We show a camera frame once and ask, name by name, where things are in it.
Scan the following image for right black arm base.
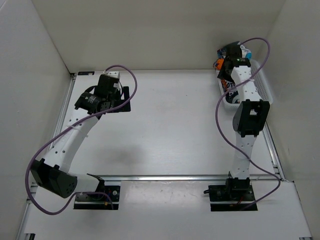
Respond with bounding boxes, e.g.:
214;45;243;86
203;176;258;212

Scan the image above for left aluminium side rail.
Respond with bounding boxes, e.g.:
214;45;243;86
29;72;78;192

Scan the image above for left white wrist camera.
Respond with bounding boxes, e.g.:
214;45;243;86
102;71;120;79

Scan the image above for white perforated plastic basket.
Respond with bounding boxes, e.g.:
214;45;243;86
222;59;273;111

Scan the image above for colourful patterned shorts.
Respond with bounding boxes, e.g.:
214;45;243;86
213;42;252;103

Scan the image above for aluminium front rail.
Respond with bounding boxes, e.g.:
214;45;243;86
94;174;286;182

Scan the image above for small black corner label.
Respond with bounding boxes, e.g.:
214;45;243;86
77;71;95;76

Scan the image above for right aluminium side rail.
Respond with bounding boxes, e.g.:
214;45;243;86
263;123;286;181

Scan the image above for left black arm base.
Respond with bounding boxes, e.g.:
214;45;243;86
73;174;121;211

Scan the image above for aluminium side rail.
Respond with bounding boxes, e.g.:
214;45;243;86
29;72;78;192
263;123;286;181

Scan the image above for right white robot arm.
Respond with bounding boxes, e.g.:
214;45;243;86
221;43;270;200

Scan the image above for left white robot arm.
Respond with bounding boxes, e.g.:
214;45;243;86
25;71;132;200

